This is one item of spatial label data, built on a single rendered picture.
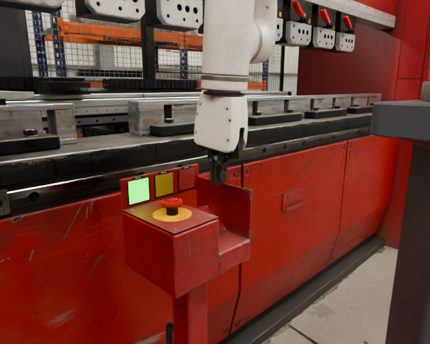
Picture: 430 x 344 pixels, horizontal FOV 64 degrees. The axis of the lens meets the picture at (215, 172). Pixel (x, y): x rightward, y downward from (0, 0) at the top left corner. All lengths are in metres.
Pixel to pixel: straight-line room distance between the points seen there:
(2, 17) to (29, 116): 0.62
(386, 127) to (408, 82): 2.17
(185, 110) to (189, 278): 0.60
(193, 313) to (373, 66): 1.98
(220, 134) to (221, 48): 0.14
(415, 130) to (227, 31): 0.46
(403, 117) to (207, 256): 0.50
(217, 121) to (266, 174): 0.62
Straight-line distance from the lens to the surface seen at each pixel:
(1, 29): 1.42
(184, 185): 0.76
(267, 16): 0.69
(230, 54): 0.60
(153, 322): 1.05
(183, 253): 0.59
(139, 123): 0.98
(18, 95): 0.60
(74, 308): 0.89
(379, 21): 2.20
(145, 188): 0.69
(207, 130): 0.64
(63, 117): 0.89
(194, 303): 0.74
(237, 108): 0.60
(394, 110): 0.18
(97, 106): 1.21
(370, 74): 2.42
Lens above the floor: 1.01
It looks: 14 degrees down
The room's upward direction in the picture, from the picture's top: straight up
